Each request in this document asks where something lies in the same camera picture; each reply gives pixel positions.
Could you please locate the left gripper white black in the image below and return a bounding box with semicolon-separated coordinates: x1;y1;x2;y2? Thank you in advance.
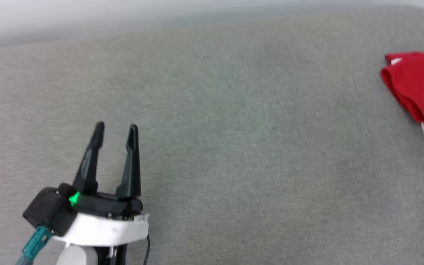
52;121;149;265

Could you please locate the red and white basketball jersey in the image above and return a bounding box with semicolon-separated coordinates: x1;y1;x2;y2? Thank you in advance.
380;48;424;139

